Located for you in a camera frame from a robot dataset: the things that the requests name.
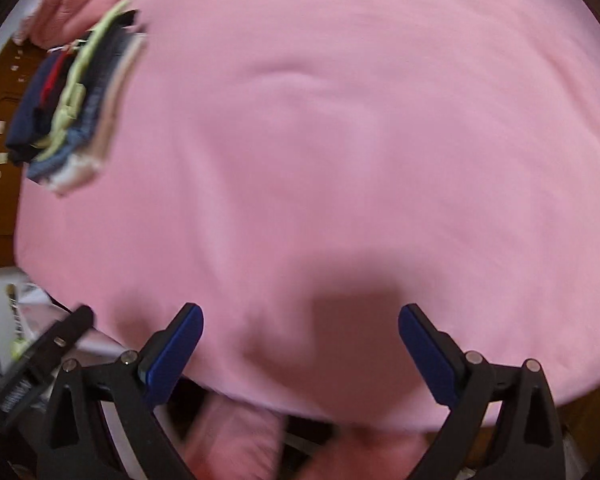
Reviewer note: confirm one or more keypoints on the pink fleece bed blanket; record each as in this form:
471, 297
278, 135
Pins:
301, 169

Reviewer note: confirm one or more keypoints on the pink pillow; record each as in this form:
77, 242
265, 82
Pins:
75, 0

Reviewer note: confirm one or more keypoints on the light green folded garment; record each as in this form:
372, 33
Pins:
74, 92

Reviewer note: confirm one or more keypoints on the navy red varsity jacket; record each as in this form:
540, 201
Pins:
34, 114

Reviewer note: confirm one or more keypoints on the blue folded jeans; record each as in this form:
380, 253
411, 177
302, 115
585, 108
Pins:
79, 133

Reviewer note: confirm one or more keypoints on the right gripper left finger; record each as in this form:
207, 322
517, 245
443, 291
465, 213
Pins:
76, 440

